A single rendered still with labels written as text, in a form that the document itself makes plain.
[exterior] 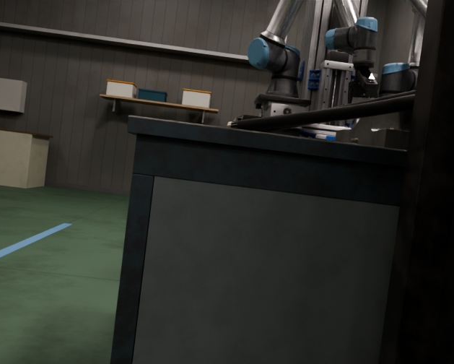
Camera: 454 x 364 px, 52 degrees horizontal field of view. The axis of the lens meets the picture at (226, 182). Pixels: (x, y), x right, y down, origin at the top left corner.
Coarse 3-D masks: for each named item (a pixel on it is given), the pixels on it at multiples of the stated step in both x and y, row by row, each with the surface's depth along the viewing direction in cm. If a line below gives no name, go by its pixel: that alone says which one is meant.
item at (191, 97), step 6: (186, 90) 781; (192, 90) 779; (198, 90) 779; (186, 96) 780; (192, 96) 780; (198, 96) 780; (204, 96) 780; (210, 96) 792; (186, 102) 780; (192, 102) 780; (198, 102) 780; (204, 102) 781
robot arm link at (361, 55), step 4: (356, 52) 163; (360, 52) 161; (364, 52) 161; (368, 52) 161; (372, 52) 161; (356, 56) 163; (360, 56) 161; (364, 56) 161; (368, 56) 161; (372, 56) 161; (356, 60) 163; (360, 60) 162; (364, 60) 161; (368, 60) 161; (372, 60) 162
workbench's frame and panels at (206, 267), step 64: (128, 128) 103; (192, 128) 103; (192, 192) 106; (256, 192) 106; (320, 192) 107; (384, 192) 107; (128, 256) 106; (192, 256) 106; (256, 256) 107; (320, 256) 107; (384, 256) 108; (128, 320) 106; (192, 320) 107; (256, 320) 107; (320, 320) 108
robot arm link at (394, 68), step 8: (392, 64) 205; (400, 64) 203; (408, 64) 205; (384, 72) 207; (392, 72) 204; (400, 72) 203; (408, 72) 205; (384, 80) 206; (392, 80) 204; (400, 80) 204; (408, 80) 205; (384, 88) 206; (392, 88) 204; (400, 88) 204; (408, 88) 208
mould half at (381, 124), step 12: (360, 120) 140; (372, 120) 130; (384, 120) 130; (396, 120) 130; (336, 132) 166; (348, 132) 152; (360, 132) 139; (372, 132) 128; (384, 132) 119; (396, 132) 118; (408, 132) 118; (372, 144) 126; (384, 144) 118; (396, 144) 118; (408, 144) 118
